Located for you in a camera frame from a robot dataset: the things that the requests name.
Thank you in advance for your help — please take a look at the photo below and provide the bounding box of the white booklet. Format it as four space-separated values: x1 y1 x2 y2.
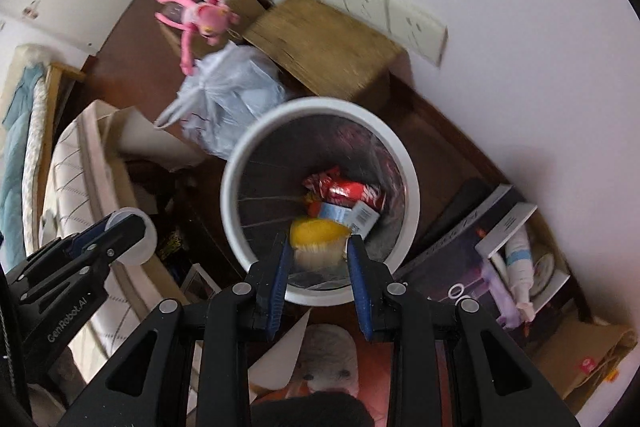
475 202 538 258

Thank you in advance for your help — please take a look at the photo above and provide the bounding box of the wooden bed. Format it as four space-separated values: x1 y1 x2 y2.
0 44 86 268

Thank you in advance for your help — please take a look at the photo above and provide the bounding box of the white paper sheet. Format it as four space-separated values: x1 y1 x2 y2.
247 307 313 390

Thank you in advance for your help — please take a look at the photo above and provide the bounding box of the torn red wrapper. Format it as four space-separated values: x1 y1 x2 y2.
302 167 343 192

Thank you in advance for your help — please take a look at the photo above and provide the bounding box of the black book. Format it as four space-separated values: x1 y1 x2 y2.
395 184 538 333

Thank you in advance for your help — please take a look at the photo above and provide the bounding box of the blue and orange milk carton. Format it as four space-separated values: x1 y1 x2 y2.
307 201 379 238

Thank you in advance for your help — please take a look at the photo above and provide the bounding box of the white tube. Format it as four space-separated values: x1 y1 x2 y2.
502 227 533 323

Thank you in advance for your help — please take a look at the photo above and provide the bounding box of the pink plush toy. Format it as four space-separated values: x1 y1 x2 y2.
155 0 261 75

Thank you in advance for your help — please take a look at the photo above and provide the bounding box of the gold cigarette box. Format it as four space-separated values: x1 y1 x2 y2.
290 218 351 273

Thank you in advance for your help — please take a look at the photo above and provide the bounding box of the brown cardboard box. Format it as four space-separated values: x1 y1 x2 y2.
157 0 273 58
242 0 403 112

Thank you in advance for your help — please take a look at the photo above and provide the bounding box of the red soda can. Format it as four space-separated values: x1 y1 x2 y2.
327 179 387 212

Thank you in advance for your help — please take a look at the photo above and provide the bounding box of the grey checkered bed sheet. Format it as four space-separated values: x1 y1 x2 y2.
22 77 51 233

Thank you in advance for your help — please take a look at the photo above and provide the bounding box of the white trash bin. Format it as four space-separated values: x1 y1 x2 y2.
220 96 420 307

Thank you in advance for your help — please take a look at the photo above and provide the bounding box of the light blue quilt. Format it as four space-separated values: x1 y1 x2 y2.
0 64 46 268

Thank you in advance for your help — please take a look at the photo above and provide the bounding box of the translucent plastic bag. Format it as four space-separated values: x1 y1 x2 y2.
154 43 291 160

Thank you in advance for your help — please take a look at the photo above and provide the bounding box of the brown paper bag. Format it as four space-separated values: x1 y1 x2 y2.
520 312 638 413

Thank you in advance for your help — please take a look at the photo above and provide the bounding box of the white round container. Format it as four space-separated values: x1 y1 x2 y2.
107 207 158 265

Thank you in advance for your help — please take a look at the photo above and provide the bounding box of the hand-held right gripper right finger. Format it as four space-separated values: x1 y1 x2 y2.
346 234 583 427

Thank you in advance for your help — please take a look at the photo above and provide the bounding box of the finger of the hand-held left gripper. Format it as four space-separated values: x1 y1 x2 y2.
5 216 115 288
20 213 147 303

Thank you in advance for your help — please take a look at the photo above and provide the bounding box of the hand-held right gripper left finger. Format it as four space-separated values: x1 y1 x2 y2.
55 232 296 427

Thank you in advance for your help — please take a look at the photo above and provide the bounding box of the small white picture frame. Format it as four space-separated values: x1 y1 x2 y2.
182 263 221 300

